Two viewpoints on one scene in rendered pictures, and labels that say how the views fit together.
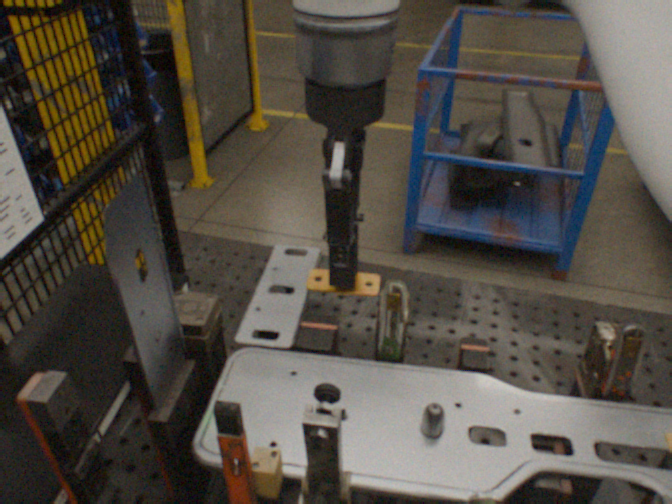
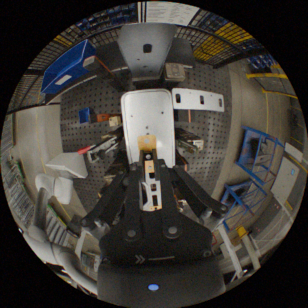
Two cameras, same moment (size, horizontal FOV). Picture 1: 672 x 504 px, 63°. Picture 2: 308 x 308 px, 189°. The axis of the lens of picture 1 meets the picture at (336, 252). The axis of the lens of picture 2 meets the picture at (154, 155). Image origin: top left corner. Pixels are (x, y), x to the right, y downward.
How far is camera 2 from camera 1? 0.56 m
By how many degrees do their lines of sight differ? 58
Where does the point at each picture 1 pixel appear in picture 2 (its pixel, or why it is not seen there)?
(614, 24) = not seen: hidden behind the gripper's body
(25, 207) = (183, 20)
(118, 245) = (130, 38)
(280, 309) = (191, 100)
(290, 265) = (214, 101)
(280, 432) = (136, 116)
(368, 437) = not seen: hidden behind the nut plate
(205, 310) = (175, 75)
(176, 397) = (142, 79)
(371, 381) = (164, 140)
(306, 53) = not seen: outside the picture
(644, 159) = (72, 273)
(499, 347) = (205, 159)
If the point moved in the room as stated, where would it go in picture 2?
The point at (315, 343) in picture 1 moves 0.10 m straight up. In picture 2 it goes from (180, 116) to (188, 116)
